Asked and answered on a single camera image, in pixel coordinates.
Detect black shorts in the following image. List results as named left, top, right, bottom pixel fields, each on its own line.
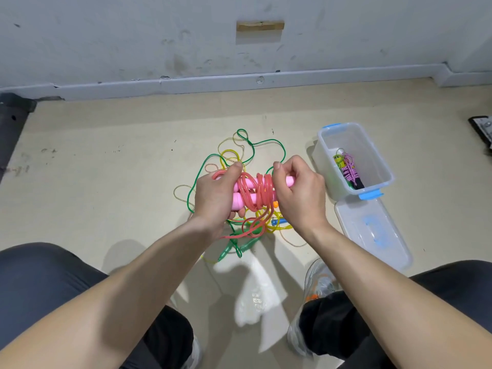
left=0, top=242, right=492, bottom=369

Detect clear storage box blue latches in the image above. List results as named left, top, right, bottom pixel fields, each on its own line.
left=311, top=122, right=395, bottom=203

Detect grey shoe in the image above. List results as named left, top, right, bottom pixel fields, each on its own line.
left=286, top=257, right=341, bottom=358
left=178, top=334, right=202, bottom=369

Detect black metal rack frame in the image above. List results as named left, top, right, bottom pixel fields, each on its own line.
left=0, top=93, right=37, bottom=181

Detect pink skipping rope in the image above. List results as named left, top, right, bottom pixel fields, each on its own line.
left=211, top=168, right=297, bottom=241

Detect grey right shoe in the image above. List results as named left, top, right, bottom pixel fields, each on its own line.
left=286, top=257, right=341, bottom=358

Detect small wooden wall block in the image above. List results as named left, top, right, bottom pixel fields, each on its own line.
left=236, top=19, right=286, bottom=34

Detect grey left shoe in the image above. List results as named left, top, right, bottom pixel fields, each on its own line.
left=178, top=334, right=202, bottom=369

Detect person's right forearm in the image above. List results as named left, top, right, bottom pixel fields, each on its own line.
left=300, top=222, right=492, bottom=369

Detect person's left forearm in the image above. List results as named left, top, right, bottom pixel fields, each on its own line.
left=0, top=219, right=224, bottom=369

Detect person's right hand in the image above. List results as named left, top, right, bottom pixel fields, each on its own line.
left=272, top=155, right=329, bottom=244

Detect clear plastic box lid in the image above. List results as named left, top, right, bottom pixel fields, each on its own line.
left=334, top=196, right=414, bottom=273

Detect pile of colourful jump ropes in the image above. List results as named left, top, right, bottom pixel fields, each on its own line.
left=173, top=128, right=309, bottom=264

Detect person's left hand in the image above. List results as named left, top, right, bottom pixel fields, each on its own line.
left=192, top=162, right=245, bottom=241

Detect pink rope with black-yellow handles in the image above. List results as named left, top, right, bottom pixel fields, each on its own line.
left=335, top=152, right=366, bottom=190

